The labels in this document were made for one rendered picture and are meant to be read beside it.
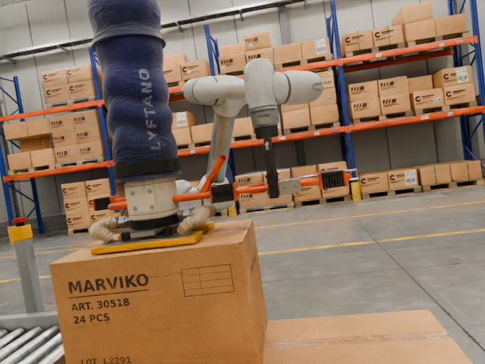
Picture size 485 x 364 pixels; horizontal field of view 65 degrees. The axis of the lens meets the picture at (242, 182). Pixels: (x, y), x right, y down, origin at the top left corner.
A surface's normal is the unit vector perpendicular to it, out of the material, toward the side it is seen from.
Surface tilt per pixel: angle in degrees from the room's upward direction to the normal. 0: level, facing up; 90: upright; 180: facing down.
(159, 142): 79
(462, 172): 90
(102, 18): 99
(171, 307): 90
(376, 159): 90
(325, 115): 90
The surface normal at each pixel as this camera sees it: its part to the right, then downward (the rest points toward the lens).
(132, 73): 0.20, -0.20
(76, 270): -0.11, 0.07
